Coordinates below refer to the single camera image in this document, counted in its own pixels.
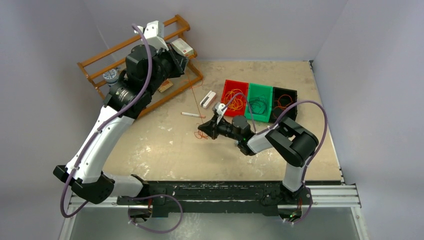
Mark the blue white tape roll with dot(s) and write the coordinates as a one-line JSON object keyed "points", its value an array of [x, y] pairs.
{"points": [[111, 77]]}

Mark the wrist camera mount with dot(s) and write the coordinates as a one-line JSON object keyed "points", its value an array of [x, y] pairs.
{"points": [[154, 34], [219, 110]]}

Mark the green plastic bin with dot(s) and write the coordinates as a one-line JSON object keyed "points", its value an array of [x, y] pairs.
{"points": [[260, 99]]}

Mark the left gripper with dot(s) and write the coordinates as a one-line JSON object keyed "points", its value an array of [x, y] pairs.
{"points": [[178, 61]]}

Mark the orange snack packet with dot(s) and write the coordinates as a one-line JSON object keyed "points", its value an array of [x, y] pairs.
{"points": [[165, 86]]}

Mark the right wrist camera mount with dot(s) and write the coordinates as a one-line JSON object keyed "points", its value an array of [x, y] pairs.
{"points": [[219, 110]]}

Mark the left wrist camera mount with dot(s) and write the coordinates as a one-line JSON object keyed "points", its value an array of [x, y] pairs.
{"points": [[154, 34]]}

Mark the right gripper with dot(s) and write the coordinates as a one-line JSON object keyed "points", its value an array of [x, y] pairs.
{"points": [[212, 129]]}

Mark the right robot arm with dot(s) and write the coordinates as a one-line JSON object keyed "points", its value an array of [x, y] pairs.
{"points": [[295, 144]]}

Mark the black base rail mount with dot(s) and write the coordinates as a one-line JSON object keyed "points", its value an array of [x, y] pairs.
{"points": [[158, 199]]}

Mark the wooden shelf rack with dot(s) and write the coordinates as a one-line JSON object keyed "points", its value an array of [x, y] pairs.
{"points": [[122, 95]]}

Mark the white stapler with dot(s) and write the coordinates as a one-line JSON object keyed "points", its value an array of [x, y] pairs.
{"points": [[208, 99]]}

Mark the aluminium frame rail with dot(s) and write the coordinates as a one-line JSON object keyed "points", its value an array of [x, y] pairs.
{"points": [[335, 214]]}

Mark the white red box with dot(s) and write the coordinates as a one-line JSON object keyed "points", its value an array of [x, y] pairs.
{"points": [[182, 47]]}

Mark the black plastic bin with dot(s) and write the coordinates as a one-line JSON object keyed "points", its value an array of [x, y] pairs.
{"points": [[282, 98]]}

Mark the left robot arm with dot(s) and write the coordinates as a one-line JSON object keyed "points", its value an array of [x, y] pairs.
{"points": [[84, 173]]}

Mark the white marker with orange cap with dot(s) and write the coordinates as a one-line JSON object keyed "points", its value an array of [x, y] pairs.
{"points": [[193, 115]]}

